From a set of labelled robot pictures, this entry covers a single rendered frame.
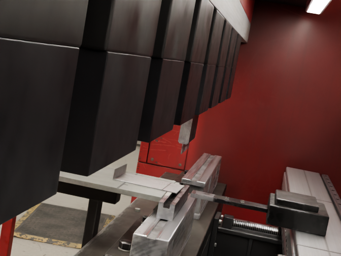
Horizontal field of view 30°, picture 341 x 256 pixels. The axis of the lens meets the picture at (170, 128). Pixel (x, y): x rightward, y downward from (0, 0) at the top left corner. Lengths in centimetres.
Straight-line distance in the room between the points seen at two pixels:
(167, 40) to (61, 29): 29
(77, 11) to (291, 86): 178
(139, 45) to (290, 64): 162
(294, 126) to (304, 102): 8
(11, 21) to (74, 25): 8
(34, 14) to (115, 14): 13
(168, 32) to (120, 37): 18
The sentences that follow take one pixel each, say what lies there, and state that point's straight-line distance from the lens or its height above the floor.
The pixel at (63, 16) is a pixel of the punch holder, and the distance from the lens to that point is 31.
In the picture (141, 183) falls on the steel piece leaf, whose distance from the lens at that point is 126.
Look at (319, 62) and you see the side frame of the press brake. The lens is 209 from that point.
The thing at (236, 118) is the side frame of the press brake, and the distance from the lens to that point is 209.
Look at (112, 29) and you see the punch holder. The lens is 40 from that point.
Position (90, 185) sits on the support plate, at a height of 100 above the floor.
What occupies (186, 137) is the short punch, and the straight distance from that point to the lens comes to 120.
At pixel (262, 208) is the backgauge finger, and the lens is 124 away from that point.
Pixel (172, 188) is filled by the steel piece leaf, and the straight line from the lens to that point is 126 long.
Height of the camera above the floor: 126
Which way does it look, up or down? 6 degrees down
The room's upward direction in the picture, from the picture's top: 10 degrees clockwise
